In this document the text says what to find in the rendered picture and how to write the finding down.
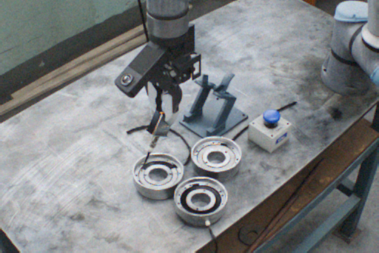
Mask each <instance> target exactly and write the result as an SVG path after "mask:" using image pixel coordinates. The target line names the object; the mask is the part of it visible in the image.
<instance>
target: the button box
mask: <svg viewBox="0 0 379 253"><path fill-rule="evenodd" d="M291 128H292V124H291V123H290V122H288V121H287V120H286V119H284V118H282V117H281V118H280V120H279V121H278V122H276V123H273V124H269V122H266V121H265V120H264V119H263V114H261V115H260V116H259V117H257V118H256V119H255V120H254V121H253V122H251V123H250V124H249V133H248V139H249V140H251V141H253V142H254V143H255V144H257V145H259V146H260V147H261V148H263V149H265V150H266V151H267V152H268V153H269V154H270V153H272V152H274V151H275V150H276V149H277V148H278V147H280V146H281V145H282V144H283V143H285V142H286V141H288V140H289V139H290V133H291Z"/></svg>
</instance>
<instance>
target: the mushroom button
mask: <svg viewBox="0 0 379 253"><path fill-rule="evenodd" d="M280 118H281V115H280V113H279V111H277V110H276V109H267V110H265V111H264V112H263V119H264V120H265V121H266V122H269V124H273V123H276V122H278V121H279V120H280Z"/></svg>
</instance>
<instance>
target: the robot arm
mask: <svg viewBox="0 0 379 253"><path fill-rule="evenodd" d="M189 1H197V0H147V2H146V6H147V28H148V36H149V40H150V41H149V42H148V43H147V44H146V45H145V47H144V48H143V49H142V50H141V51H140V52H139V53H138V55H137V56H136V57H135V58H134V59H133V60H132V61H131V62H130V63H129V64H128V65H127V66H126V68H125V69H124V70H123V71H122V72H121V73H120V74H119V76H118V77H117V78H116V80H115V86H116V87H117V88H118V89H119V91H122V92H123V93H124V94H125V95H127V96H128V97H130V98H134V97H136V96H137V94H138V93H139V92H140V91H141V90H142V89H143V88H144V86H145V88H146V91H147V96H148V99H149V101H150V104H151V106H152V108H153V112H155V110H163V108H162V103H163V101H164V103H165V110H164V112H165V115H166V118H165V121H166V122H167V123H168V124H169V126H172V125H173V124H174V123H175V122H176V120H177V117H178V114H180V113H181V112H182V110H183V109H184V108H185V107H186V106H187V105H188V104H189V103H190V101H191V95H190V94H188V95H184V94H183V90H182V88H181V87H180V85H179V84H182V83H185V82H186V81H188V80H190V79H191V78H192V81H194V80H195V79H197V78H198V77H200V76H201V54H200V53H199V52H197V51H196V50H195V24H191V23H189ZM367 1H368V4H367V3H364V2H359V1H345V2H341V4H339V5H338V6H337V8H336V13H335V17H334V19H335V21H334V28H333V35H332V46H331V49H330V53H329V54H328V55H327V58H326V60H325V61H324V64H323V65H322V67H321V78H322V81H323V83H324V84H325V85H326V86H327V87H328V88H329V89H330V90H331V91H333V92H336V93H337V94H339V95H345V96H349V97H355V96H360V95H363V94H365V93H367V92H368V91H370V89H371V86H372V82H373V83H375V84H376V86H379V0H367ZM192 54H193V55H194V54H196V55H195V56H193V57H192V56H191V55H192ZM197 62H199V69H198V72H197V73H195V74H194V72H195V67H194V64H195V63H197ZM191 74H192V75H191Z"/></svg>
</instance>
